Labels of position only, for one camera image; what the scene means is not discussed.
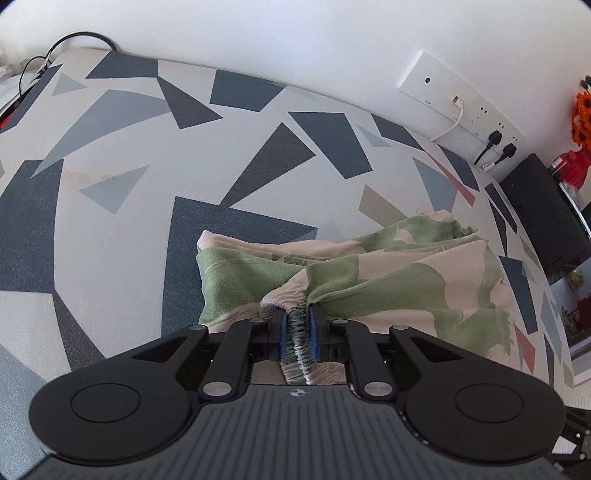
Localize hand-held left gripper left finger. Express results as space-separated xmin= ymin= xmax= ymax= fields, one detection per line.
xmin=131 ymin=307 xmax=290 ymax=400

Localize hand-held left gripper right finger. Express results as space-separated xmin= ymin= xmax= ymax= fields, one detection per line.
xmin=307 ymin=305 xmax=463 ymax=400

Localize green and beige patterned pants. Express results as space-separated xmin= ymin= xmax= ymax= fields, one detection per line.
xmin=196 ymin=210 xmax=516 ymax=387

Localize geometric patterned mattress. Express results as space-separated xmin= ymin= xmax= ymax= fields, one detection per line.
xmin=0 ymin=46 xmax=578 ymax=416

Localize black cabinet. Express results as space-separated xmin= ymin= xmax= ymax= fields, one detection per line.
xmin=499 ymin=153 xmax=591 ymax=278

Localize black power plug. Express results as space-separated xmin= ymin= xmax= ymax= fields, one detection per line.
xmin=474 ymin=130 xmax=502 ymax=165
xmin=482 ymin=143 xmax=517 ymax=170

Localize glass flower vase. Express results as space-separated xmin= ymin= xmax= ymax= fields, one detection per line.
xmin=549 ymin=150 xmax=591 ymax=191

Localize orange artificial flowers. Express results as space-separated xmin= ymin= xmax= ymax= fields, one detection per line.
xmin=570 ymin=76 xmax=591 ymax=151

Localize red charger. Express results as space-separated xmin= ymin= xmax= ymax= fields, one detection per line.
xmin=0 ymin=99 xmax=25 ymax=133

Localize white charging cable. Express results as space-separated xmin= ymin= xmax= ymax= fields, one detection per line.
xmin=431 ymin=94 xmax=465 ymax=142

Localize white wall socket panel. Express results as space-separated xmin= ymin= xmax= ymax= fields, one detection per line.
xmin=396 ymin=51 xmax=527 ymax=168

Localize black cable along wall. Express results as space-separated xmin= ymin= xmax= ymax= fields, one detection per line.
xmin=18 ymin=31 xmax=122 ymax=108

